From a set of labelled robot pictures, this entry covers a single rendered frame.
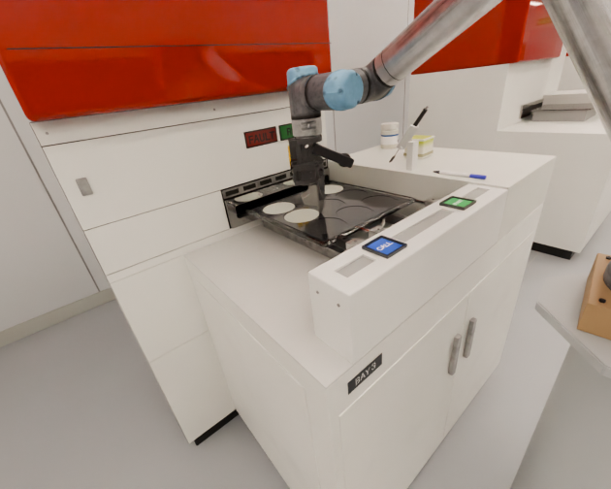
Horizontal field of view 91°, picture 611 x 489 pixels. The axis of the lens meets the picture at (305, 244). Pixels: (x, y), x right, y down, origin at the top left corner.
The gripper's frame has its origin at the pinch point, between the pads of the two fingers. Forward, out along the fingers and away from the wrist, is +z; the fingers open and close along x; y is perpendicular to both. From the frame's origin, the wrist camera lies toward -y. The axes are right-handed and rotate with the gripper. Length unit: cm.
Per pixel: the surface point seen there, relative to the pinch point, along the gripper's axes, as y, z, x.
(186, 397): 55, 61, 5
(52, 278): 164, 61, -101
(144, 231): 48.9, -1.3, 1.7
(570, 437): -40, 37, 51
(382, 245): -5.1, -5.1, 35.5
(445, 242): -18.5, -2.3, 32.8
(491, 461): -48, 91, 29
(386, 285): -3.2, -1.9, 42.6
